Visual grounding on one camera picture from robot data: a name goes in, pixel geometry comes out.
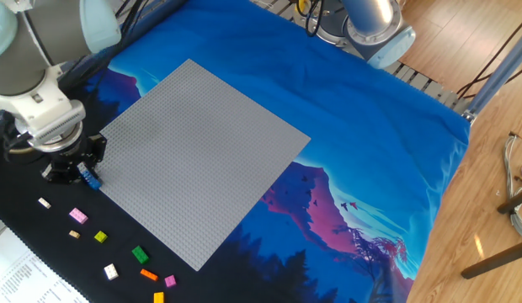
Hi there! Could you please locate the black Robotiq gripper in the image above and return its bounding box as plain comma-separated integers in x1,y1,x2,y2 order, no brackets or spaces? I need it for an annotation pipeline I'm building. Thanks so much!
41,134,107,185

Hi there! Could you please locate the blue Lego brick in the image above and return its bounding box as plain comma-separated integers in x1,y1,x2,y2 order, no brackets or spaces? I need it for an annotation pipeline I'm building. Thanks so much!
77,162,103,191

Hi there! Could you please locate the dark wooden stool leg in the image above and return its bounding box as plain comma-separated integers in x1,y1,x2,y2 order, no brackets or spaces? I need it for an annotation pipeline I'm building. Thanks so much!
461,187,522,281

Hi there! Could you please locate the grey Lego baseplate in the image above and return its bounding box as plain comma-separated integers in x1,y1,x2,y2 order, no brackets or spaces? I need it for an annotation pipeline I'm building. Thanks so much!
94,58,312,272

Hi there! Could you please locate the blue mountain landscape cloth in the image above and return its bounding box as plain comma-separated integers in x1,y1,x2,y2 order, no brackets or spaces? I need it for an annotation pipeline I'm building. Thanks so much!
0,0,471,303

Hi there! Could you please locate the grey wire bundle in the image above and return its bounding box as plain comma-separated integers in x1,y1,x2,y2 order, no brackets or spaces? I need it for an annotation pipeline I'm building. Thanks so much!
503,132,522,241

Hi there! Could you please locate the printed paper sheet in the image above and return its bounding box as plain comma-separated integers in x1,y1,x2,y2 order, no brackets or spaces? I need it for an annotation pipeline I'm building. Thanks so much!
0,226,92,303

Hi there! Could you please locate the large pink Lego brick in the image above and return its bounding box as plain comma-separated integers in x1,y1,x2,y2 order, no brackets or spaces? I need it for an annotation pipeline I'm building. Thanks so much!
68,207,89,225

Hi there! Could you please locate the aluminium frame beam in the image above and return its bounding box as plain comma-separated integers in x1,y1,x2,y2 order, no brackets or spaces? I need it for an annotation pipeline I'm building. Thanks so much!
462,24,522,123

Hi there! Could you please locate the black cable coil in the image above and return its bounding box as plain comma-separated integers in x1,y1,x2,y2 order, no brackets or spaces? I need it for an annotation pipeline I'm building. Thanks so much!
296,0,325,38

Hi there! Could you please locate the dark green Lego brick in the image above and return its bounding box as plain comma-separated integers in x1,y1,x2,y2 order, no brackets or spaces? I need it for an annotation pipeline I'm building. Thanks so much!
131,245,150,265

